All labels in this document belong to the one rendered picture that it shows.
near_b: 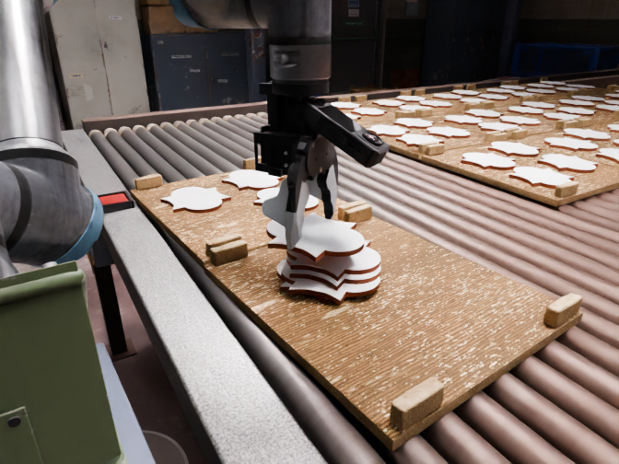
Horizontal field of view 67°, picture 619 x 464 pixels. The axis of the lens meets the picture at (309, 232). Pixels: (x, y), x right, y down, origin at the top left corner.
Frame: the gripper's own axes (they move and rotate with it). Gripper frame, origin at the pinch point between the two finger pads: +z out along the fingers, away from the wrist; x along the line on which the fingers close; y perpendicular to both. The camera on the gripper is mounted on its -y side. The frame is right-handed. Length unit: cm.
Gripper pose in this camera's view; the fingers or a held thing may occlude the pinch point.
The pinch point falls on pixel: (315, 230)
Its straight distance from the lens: 65.9
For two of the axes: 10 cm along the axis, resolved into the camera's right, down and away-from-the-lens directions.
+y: -8.7, -2.0, 4.5
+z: 0.0, 9.1, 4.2
